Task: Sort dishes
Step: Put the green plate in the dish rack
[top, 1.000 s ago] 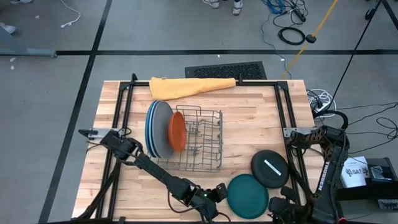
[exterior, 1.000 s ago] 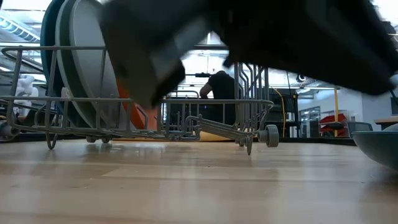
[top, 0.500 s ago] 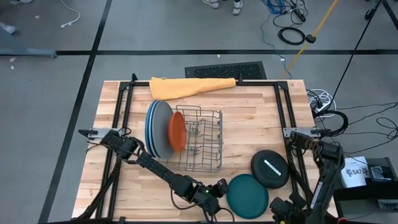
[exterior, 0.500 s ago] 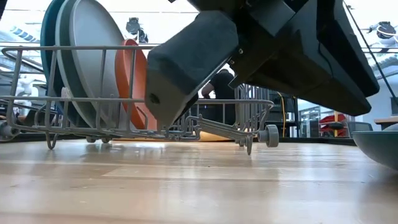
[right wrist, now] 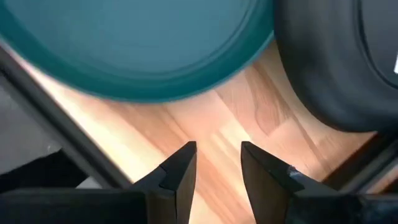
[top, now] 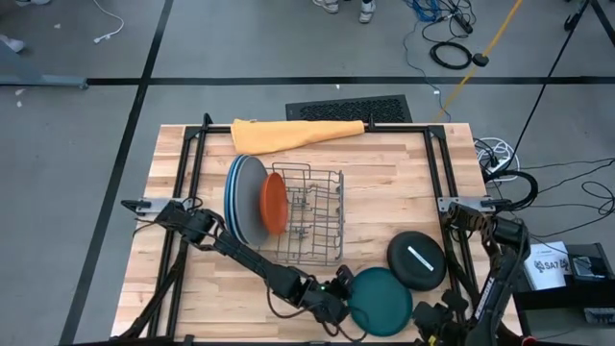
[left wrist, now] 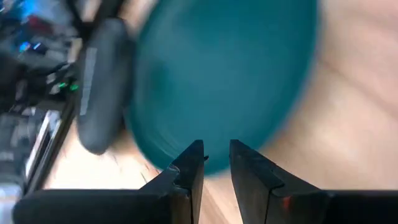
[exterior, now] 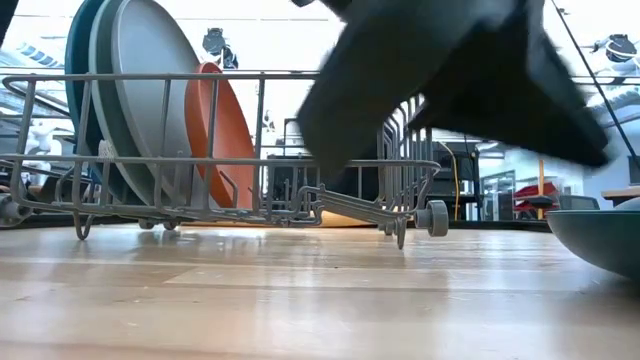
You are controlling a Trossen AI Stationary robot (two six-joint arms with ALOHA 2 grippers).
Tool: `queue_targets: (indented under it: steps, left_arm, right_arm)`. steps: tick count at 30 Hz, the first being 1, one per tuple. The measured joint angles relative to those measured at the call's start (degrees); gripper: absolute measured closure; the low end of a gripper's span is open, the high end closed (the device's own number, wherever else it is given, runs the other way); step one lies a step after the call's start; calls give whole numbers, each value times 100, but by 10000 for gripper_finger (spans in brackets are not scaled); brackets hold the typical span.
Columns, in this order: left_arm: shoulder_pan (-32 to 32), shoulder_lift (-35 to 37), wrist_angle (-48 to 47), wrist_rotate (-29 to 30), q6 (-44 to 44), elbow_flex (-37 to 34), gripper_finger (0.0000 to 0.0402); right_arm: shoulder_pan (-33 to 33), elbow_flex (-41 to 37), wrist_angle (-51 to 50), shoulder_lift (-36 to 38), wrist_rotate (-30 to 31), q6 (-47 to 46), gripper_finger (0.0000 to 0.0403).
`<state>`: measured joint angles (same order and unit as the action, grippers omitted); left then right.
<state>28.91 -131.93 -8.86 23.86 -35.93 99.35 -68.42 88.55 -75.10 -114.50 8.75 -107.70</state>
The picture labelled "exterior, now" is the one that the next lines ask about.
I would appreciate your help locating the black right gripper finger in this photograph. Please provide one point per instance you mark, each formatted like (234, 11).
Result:
(365, 95)
(525, 100)

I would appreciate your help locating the orange plate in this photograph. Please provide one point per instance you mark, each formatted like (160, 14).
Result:
(230, 150)

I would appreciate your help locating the teal plate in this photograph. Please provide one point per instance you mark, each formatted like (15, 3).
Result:
(600, 240)

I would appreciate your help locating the grey plate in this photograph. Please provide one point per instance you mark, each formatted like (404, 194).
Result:
(145, 100)

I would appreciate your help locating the light blue plate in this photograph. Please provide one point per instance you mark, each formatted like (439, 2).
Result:
(102, 110)

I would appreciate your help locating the black standing desk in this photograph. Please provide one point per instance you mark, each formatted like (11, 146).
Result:
(470, 170)

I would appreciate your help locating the red storage bins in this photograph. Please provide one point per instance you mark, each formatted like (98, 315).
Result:
(530, 192)

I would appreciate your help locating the black ceiling-hung device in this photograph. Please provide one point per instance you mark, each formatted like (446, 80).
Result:
(216, 42)
(620, 50)

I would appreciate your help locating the grey office chair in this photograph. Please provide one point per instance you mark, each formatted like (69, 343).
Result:
(580, 202)

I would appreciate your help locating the wooden workbench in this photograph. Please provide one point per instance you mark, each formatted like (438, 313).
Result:
(622, 192)

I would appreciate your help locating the white robot figure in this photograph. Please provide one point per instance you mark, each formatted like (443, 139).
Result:
(42, 145)

